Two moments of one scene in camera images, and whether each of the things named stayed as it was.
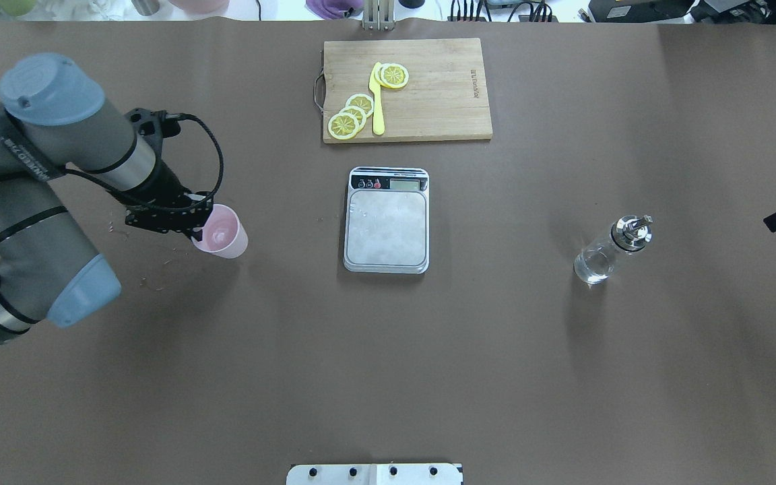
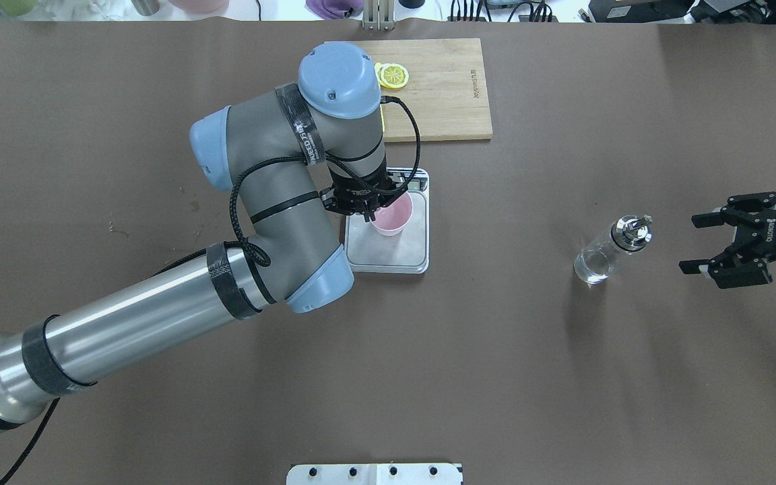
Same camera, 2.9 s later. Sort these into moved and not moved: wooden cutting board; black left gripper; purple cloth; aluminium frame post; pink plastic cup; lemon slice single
Moved: black left gripper; pink plastic cup
Not moved: wooden cutting board; purple cloth; aluminium frame post; lemon slice single
